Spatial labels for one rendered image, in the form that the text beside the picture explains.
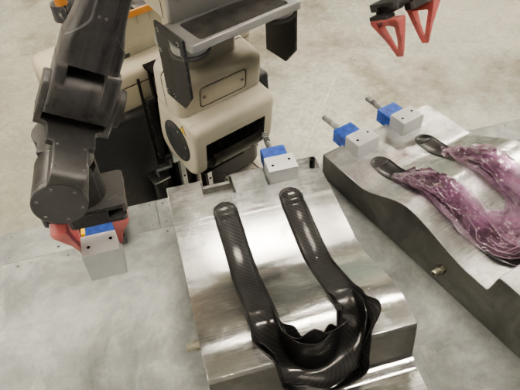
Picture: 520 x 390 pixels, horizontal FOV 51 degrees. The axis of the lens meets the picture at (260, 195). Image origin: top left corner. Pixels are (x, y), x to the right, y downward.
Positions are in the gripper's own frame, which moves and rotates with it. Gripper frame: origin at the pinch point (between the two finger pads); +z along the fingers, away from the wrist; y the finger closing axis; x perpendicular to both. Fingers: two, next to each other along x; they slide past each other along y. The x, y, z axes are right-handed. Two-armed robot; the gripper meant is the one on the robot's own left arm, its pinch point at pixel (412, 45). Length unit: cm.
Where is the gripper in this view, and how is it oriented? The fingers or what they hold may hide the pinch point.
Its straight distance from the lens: 105.7
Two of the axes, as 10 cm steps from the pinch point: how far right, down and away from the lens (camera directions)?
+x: -5.4, -1.8, 8.2
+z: 3.2, 8.6, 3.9
